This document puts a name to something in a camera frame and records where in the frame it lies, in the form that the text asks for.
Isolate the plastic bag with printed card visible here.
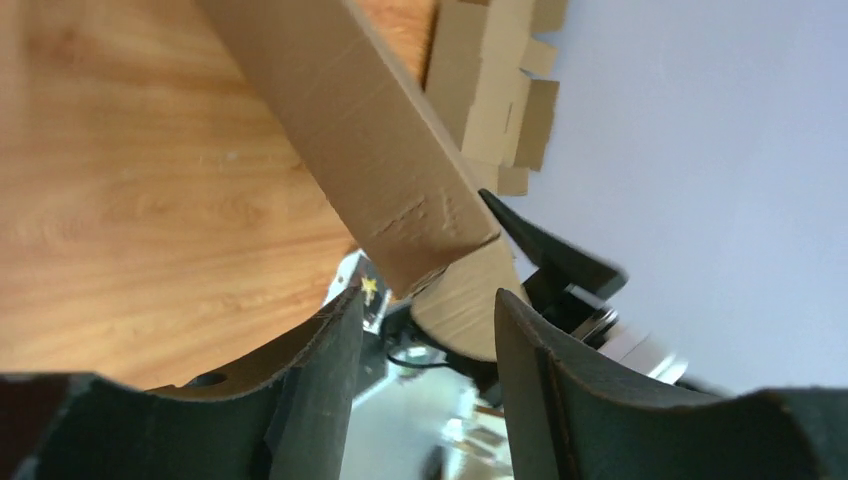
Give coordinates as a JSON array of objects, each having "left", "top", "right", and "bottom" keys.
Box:
[{"left": 323, "top": 250, "right": 393, "bottom": 334}]

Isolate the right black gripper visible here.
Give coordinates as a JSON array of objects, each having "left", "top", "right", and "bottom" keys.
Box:
[{"left": 478, "top": 189, "right": 688, "bottom": 384}]

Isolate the flat cardboard box stack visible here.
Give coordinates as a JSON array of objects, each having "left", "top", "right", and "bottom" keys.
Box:
[{"left": 425, "top": 0, "right": 567, "bottom": 196}]

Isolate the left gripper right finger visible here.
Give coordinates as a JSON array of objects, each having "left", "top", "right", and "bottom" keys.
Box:
[{"left": 495, "top": 290, "right": 847, "bottom": 479}]

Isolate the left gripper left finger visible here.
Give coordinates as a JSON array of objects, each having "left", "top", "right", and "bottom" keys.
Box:
[{"left": 1, "top": 288, "right": 363, "bottom": 479}]

